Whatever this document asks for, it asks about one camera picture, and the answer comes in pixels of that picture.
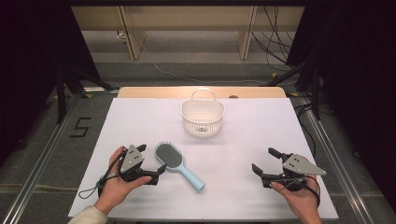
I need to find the light blue hairbrush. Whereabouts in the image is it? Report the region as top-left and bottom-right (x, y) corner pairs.
(154, 141), (206, 192)

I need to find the white table mat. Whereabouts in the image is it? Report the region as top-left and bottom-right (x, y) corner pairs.
(67, 97), (340, 221)

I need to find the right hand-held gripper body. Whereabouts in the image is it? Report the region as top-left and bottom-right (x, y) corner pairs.
(273, 153), (328, 192)

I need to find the person's left hand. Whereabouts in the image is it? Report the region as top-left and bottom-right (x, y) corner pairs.
(94, 146), (153, 216)

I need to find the aluminium floor rail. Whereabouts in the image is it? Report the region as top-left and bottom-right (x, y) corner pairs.
(298, 96), (376, 224)
(0, 92), (82, 224)

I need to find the white plastic basket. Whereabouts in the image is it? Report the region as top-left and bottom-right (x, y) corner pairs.
(181, 88), (225, 138)

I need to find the black metal stand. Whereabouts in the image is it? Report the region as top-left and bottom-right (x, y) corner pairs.
(55, 60), (120, 124)
(266, 60), (322, 121)

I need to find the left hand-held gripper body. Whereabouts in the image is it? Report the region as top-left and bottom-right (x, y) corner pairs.
(119, 144), (151, 186)

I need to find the wooden table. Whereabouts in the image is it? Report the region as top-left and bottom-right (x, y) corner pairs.
(116, 86), (288, 100)

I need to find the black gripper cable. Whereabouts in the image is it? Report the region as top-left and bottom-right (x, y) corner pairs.
(78, 148), (128, 201)
(281, 175), (322, 207)

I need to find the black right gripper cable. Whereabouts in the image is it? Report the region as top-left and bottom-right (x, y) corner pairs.
(281, 175), (322, 207)

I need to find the person's right hand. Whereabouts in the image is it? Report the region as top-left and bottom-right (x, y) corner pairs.
(270, 181), (322, 219)

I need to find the light wooden shelf unit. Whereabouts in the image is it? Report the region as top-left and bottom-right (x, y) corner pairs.
(70, 5), (306, 61)

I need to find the bundle of black cables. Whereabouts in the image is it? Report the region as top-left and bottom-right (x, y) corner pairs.
(251, 6), (301, 73)

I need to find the dark curtain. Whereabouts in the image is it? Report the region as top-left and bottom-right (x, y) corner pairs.
(0, 0), (102, 162)
(285, 0), (396, 214)

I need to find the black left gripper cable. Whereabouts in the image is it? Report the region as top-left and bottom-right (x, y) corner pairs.
(78, 148), (128, 201)

